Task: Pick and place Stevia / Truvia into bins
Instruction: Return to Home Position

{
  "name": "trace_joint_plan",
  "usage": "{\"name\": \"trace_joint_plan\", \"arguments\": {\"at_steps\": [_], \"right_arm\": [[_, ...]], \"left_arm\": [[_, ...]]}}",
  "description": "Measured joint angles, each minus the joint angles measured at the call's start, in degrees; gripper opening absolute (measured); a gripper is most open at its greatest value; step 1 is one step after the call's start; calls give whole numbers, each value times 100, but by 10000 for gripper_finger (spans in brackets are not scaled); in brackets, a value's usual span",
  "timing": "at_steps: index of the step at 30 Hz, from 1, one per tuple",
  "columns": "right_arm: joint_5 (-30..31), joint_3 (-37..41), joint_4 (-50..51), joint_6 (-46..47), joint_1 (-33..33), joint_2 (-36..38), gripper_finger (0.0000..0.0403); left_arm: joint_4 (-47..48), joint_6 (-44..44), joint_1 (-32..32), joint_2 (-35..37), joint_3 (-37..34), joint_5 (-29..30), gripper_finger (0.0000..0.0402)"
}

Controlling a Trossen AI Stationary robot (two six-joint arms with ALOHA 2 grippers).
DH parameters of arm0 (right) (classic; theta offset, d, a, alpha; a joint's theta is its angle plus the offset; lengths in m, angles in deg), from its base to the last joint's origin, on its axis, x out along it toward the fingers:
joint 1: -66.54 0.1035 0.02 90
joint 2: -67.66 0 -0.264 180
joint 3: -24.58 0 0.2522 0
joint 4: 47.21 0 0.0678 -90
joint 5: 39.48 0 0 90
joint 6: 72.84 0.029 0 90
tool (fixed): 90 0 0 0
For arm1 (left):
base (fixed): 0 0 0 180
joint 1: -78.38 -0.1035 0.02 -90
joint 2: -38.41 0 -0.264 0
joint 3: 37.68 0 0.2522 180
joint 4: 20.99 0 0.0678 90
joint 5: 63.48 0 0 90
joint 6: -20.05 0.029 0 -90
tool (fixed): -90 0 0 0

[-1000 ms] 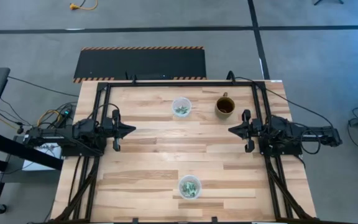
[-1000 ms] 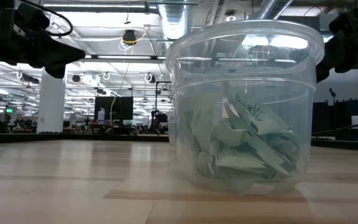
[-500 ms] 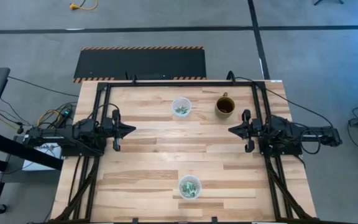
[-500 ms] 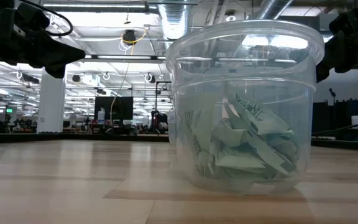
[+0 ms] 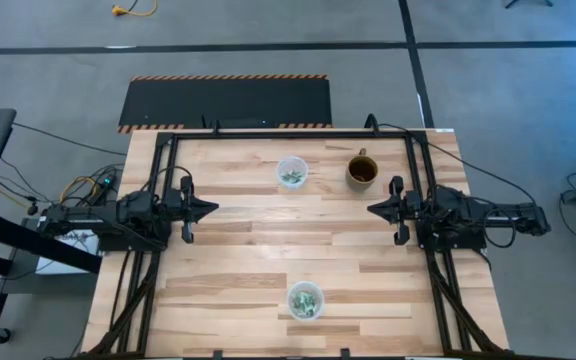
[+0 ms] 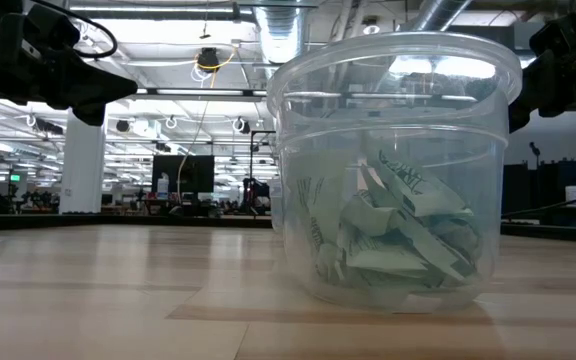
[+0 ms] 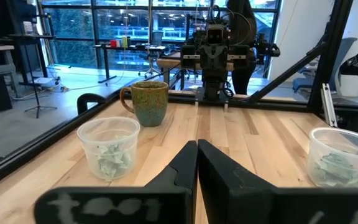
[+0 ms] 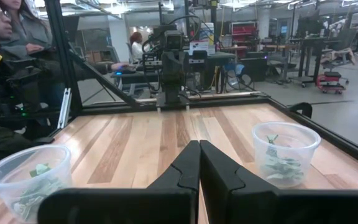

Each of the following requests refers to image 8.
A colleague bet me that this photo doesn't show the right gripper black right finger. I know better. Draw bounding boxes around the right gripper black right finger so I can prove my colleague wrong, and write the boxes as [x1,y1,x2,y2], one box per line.
[200,139,281,224]

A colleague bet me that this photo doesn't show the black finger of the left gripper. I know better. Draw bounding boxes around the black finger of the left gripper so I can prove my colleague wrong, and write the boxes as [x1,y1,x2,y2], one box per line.
[173,63,183,93]
[165,63,174,93]

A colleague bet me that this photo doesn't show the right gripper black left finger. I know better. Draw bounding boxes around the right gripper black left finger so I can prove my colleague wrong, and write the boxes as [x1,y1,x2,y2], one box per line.
[147,139,201,224]

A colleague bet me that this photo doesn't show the green stevia sweetener packet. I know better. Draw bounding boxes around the green stevia sweetener packet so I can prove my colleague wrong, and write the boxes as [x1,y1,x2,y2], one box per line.
[29,163,52,179]
[265,170,305,182]
[265,134,280,159]
[261,155,303,175]
[11,179,65,222]

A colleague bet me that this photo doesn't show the white and red box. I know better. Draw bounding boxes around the white and red box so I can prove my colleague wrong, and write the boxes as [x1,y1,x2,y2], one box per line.
[189,40,210,57]

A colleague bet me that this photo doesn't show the dark grey desk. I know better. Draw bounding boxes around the dark grey desk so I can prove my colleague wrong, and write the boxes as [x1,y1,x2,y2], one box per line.
[110,51,238,96]

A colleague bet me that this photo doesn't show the white and yellow canister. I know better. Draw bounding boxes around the white and yellow canister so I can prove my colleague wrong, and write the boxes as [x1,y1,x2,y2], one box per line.
[198,22,216,45]

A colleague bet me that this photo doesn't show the red storage shelf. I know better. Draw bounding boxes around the red storage shelf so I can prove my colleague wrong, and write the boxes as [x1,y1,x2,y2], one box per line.
[229,21,257,47]

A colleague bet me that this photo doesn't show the black bin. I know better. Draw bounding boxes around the black bin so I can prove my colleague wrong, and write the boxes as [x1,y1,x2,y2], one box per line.
[239,51,269,83]

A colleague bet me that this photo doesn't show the white building pillar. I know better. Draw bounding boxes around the white building pillar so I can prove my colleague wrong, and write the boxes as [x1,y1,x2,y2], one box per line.
[257,6,270,40]

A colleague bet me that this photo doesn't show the clear plastic tub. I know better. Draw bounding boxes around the clear plastic tub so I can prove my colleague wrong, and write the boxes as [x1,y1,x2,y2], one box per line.
[251,121,322,190]
[0,144,73,224]

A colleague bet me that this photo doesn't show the black work table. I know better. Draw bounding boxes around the black work table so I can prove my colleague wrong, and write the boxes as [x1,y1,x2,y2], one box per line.
[289,36,326,88]

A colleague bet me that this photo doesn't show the red creeper stool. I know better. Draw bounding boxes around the red creeper stool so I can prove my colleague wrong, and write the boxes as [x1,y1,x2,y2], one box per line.
[314,71,350,95]

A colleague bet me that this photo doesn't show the grey office chair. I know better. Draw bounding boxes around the grey office chair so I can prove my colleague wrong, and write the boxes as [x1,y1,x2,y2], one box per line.
[320,27,357,68]

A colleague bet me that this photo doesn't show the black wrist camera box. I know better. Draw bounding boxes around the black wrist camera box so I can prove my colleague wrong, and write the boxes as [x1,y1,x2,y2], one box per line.
[163,30,185,51]

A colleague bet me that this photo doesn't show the silver aluminium bracket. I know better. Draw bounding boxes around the silver aluminium bracket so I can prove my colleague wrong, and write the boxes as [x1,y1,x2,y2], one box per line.
[57,87,73,129]

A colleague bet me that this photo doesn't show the black aluminium table frame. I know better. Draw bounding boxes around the black aluminium table frame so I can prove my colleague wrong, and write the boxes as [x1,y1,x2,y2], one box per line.
[44,0,358,172]

